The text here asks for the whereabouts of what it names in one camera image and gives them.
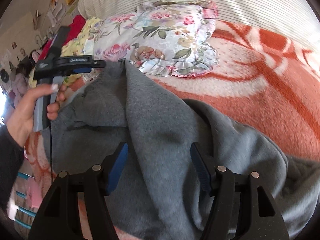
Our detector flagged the grey sweatpants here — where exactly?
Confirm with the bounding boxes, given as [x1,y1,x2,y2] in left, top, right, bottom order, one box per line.
[41,60,319,239]

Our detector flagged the black sleeve forearm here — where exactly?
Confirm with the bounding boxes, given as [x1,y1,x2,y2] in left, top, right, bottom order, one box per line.
[0,125,24,211]

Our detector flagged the person's left hand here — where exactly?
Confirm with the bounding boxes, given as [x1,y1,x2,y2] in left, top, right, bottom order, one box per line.
[7,83,67,147]

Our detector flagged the yellow cartoon bear pillow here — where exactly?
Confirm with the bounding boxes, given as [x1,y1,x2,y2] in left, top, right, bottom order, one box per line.
[28,15,101,88]

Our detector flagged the pink jacket on chair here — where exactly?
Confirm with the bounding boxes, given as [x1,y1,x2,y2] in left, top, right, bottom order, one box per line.
[10,72,28,107]

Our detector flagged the pink child chair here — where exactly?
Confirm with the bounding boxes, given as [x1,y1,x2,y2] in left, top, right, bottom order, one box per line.
[27,178,43,209]

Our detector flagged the white and teal child chair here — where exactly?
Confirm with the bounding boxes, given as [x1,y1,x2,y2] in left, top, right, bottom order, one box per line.
[13,172,37,230]

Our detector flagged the red pillow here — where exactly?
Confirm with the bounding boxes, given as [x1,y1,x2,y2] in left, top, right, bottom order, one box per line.
[38,15,87,61]

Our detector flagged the floral pillow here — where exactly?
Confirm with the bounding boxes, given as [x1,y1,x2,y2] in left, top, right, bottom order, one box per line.
[93,1,219,77]

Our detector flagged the orange and white blanket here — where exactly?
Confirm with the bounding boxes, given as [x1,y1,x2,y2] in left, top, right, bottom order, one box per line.
[26,21,319,239]

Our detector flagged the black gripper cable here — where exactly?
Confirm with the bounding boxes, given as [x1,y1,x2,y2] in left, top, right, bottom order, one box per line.
[48,119,54,185]

